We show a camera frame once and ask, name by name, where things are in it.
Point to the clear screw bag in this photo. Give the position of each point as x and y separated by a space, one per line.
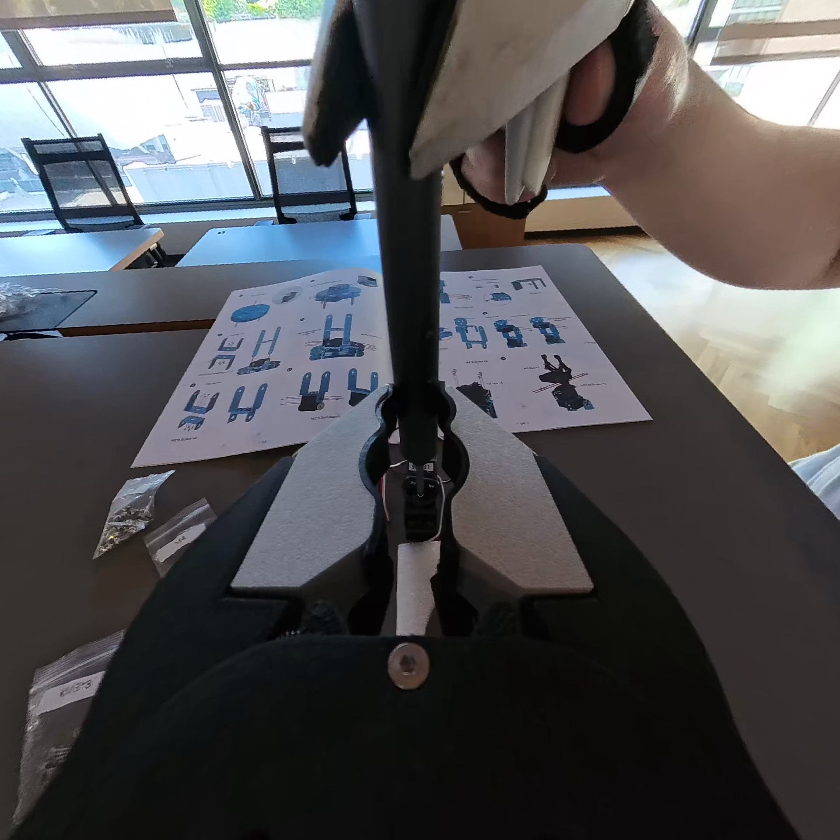
59 702
128 512
177 538

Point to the black mesh chair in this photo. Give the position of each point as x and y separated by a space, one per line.
79 177
315 190

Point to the black screwdriver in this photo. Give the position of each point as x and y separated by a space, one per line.
410 262

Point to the crumpled clear plastic bag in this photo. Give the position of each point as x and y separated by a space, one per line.
16 296

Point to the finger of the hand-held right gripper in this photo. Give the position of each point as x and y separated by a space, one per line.
331 98
499 59

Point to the person's light clothing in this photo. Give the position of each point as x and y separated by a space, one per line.
820 479

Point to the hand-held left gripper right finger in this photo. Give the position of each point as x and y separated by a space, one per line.
518 525

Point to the person's right hand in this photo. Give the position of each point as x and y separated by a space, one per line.
676 118

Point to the assembly instruction sheet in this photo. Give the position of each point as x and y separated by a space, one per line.
282 394

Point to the adjoining dark desk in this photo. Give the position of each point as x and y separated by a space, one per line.
164 292

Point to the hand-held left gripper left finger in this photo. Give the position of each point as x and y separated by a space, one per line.
308 525

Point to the light grey table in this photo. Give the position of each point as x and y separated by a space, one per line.
295 239
65 246

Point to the beige roller blind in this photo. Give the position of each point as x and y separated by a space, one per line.
774 52
85 10

